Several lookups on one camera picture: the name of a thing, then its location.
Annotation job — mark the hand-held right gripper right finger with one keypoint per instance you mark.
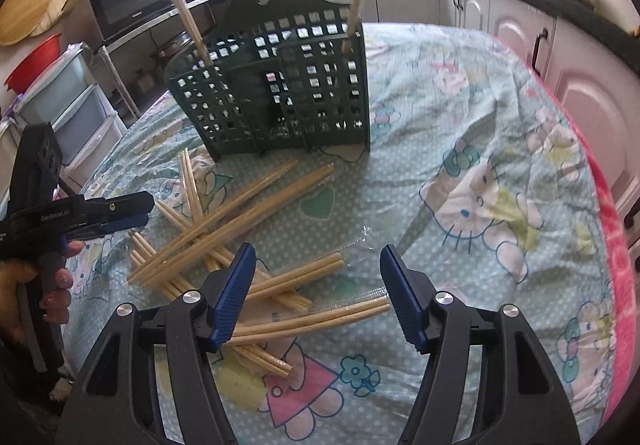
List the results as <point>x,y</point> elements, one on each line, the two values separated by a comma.
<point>400,295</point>

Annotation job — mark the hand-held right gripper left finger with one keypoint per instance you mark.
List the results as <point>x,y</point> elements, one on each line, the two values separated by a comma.
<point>235,295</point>

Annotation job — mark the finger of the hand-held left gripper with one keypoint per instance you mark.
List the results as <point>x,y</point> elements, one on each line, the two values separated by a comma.
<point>120,206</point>
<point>125,226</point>

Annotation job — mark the pile of wooden chopsticks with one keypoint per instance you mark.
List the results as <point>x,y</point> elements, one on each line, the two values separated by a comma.
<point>200,235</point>

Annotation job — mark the green plastic utensil holder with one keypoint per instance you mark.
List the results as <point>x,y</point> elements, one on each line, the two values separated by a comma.
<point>295,0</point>

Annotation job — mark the person's left hand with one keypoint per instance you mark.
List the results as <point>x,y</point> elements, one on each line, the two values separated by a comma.
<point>61,280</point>

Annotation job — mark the plastic drawer unit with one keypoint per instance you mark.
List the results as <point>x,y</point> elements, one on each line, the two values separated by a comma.
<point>80,115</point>

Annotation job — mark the red plastic basin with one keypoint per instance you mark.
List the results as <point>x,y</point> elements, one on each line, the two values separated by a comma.
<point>35,62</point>

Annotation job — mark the steel cooking pots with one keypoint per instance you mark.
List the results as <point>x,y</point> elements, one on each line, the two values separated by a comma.
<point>172,50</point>

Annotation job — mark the cartoon printed tablecloth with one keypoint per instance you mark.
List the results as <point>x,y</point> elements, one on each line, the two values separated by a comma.
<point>450,125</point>

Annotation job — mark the metal shelf rack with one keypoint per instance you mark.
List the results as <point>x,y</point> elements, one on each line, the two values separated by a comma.
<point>150,25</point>

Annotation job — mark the black microwave oven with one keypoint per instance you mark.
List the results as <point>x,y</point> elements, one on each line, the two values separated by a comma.
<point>130,0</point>

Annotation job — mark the round wooden board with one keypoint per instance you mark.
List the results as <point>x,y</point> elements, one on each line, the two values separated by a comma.
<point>30,5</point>

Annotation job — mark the pink blanket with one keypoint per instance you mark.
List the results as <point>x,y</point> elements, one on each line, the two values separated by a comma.
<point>615,235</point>

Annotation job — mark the white kitchen cabinets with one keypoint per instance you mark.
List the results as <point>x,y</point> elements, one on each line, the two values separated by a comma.
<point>505,20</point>

